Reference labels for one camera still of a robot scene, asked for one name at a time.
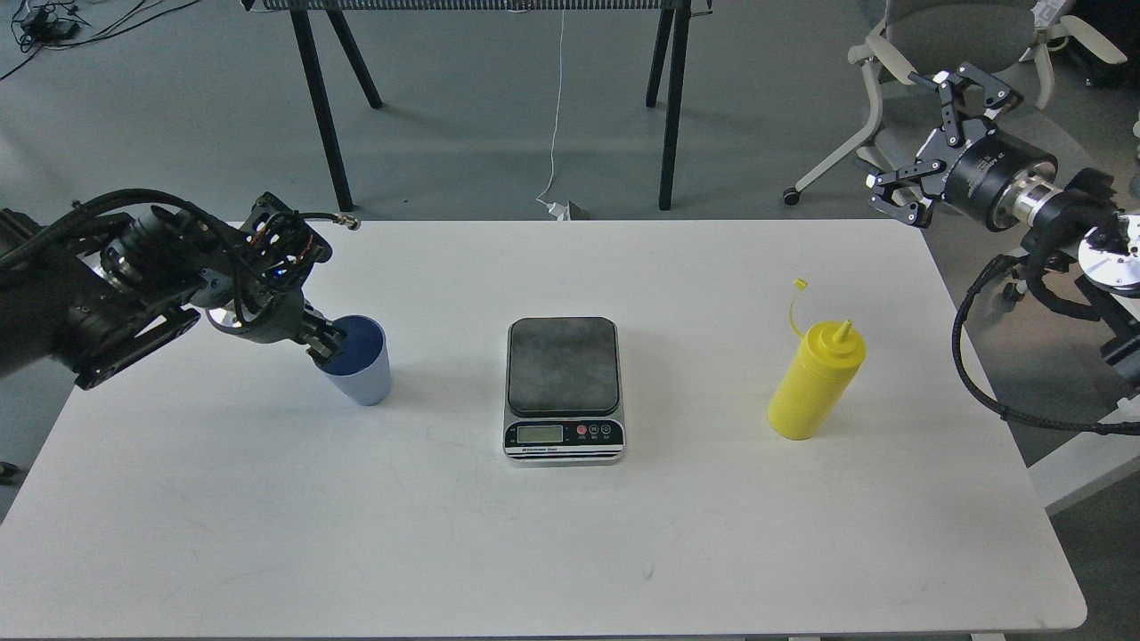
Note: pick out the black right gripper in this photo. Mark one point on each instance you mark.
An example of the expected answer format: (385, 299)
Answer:
(999, 181)

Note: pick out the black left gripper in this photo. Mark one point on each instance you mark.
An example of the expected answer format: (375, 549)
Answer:
(263, 301)

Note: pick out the blue plastic cup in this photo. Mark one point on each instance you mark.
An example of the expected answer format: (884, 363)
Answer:
(360, 369)

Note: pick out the yellow squeeze bottle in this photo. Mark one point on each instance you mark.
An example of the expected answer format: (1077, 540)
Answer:
(828, 356)

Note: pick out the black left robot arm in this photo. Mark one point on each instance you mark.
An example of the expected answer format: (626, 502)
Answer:
(121, 275)

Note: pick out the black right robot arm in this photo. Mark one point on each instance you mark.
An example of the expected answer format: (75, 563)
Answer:
(1079, 257)

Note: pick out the digital kitchen scale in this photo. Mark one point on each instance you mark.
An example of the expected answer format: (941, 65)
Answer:
(563, 393)

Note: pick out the grey office chair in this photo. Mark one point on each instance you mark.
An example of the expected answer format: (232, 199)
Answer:
(929, 36)

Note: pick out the black legged background table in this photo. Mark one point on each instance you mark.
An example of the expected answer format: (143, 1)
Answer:
(510, 54)

